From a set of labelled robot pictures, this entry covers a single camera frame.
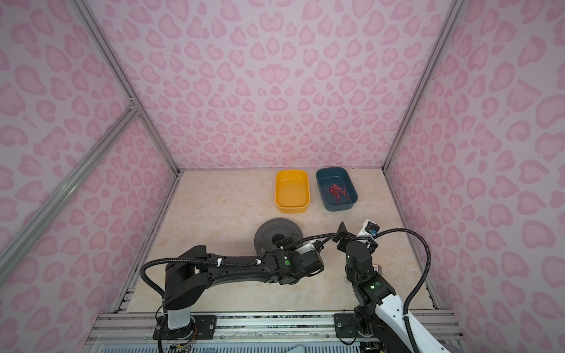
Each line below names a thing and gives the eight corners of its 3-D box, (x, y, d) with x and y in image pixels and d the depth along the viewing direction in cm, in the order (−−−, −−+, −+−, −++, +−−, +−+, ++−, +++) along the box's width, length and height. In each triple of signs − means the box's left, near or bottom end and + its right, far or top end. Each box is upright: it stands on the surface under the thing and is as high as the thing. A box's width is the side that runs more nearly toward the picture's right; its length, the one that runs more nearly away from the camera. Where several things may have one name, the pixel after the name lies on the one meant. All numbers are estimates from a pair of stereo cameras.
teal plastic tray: (319, 210, 105) (320, 204, 101) (315, 174, 121) (316, 167, 117) (357, 210, 105) (360, 203, 101) (348, 174, 121) (350, 167, 117)
